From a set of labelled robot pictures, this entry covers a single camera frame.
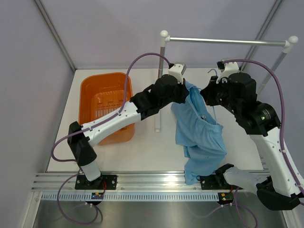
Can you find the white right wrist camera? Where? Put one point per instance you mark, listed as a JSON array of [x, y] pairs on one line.
[[226, 67]]

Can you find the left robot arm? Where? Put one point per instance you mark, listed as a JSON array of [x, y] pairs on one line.
[[82, 138]]

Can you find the silver clothes rack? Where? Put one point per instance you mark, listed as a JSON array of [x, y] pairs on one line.
[[287, 46]]

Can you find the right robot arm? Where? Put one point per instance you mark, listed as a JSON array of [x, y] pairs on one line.
[[282, 189]]

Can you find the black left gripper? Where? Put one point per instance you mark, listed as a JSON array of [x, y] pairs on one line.
[[183, 92]]

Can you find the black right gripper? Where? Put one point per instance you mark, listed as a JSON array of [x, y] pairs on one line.
[[208, 93]]

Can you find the aluminium mounting rail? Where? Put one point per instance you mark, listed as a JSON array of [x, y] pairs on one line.
[[125, 182]]

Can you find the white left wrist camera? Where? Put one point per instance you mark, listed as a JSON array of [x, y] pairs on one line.
[[177, 70]]

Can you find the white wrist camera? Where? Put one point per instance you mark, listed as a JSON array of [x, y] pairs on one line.
[[177, 70], [226, 67]]

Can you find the light blue shorts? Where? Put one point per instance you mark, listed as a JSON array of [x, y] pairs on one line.
[[199, 134]]

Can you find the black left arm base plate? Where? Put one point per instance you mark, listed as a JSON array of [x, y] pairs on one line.
[[107, 182]]

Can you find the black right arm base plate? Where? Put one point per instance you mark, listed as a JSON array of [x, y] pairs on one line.
[[213, 182]]

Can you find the white slotted cable duct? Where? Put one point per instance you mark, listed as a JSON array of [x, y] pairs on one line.
[[133, 196]]

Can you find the orange plastic basket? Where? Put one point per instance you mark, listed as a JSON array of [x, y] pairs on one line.
[[102, 94]]

